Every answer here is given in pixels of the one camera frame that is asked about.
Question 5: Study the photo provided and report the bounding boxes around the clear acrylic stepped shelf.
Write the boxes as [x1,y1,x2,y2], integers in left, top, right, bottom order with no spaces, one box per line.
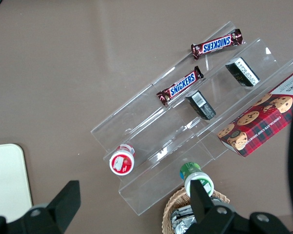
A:
[90,21,293,216]

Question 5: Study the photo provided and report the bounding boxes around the small black carton box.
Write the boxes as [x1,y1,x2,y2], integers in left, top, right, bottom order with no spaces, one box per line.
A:
[225,57,261,87]
[185,90,216,121]

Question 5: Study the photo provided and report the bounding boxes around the red tartan cookie box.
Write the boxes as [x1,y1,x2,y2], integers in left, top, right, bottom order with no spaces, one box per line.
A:
[216,69,293,158]

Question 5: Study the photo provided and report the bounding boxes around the red strawberry yogurt cup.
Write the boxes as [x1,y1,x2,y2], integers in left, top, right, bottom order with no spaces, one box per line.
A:
[109,143,137,176]

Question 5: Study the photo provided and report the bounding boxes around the green yogurt cup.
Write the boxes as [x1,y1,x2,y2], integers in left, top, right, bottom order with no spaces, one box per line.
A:
[179,162,215,197]

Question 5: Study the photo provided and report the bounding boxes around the Snickers chocolate bar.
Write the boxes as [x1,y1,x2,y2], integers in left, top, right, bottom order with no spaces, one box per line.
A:
[191,28,244,60]
[156,65,204,106]

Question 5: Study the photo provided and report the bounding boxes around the beige plastic tray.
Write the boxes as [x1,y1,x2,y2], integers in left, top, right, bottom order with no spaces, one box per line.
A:
[0,143,33,223]

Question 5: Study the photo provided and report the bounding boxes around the light woven wicker basket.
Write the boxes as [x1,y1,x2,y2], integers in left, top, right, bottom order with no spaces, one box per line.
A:
[162,187,231,234]

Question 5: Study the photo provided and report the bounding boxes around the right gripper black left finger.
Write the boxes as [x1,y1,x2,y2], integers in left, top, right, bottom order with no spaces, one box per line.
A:
[0,180,81,234]

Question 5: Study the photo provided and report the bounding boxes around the silver foil-wrapped packs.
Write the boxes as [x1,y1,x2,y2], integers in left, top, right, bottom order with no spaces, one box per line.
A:
[170,204,198,234]

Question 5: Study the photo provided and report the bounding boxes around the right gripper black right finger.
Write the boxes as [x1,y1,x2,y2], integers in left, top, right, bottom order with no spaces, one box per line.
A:
[186,180,292,234]

